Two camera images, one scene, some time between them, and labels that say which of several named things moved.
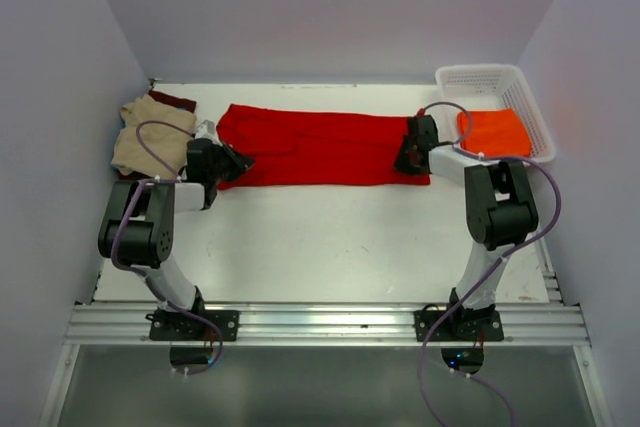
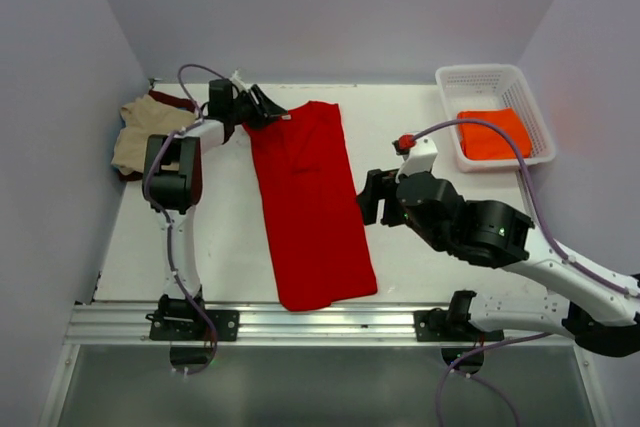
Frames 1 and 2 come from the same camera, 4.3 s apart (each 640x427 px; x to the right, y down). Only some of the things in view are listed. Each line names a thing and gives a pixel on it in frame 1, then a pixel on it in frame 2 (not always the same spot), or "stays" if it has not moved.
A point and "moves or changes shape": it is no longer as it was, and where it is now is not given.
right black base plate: [477, 325] stays
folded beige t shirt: [129, 155] stays
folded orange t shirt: [496, 132] stays
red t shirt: [296, 147] moves or changes shape
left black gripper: [240, 163] -> [259, 119]
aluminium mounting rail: [331, 325] stays
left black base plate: [178, 325] stays
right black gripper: [399, 163] -> [378, 184]
